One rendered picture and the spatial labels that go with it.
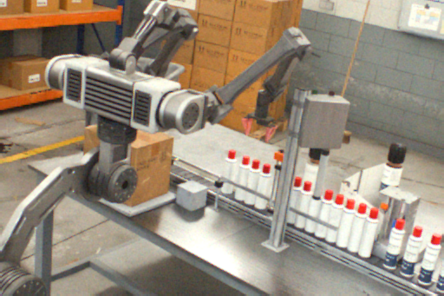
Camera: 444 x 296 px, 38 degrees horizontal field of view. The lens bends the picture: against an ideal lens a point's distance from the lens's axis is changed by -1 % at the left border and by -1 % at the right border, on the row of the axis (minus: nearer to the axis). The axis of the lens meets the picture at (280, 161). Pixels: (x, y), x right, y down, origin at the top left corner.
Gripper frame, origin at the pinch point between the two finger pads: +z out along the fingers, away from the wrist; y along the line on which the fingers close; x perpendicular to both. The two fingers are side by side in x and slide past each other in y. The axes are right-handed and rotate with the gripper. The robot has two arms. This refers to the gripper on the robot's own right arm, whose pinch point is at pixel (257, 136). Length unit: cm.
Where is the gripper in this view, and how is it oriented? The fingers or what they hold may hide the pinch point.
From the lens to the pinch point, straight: 272.8
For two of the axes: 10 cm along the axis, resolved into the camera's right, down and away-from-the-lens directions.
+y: -8.7, -3.1, 3.8
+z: -1.7, 9.2, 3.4
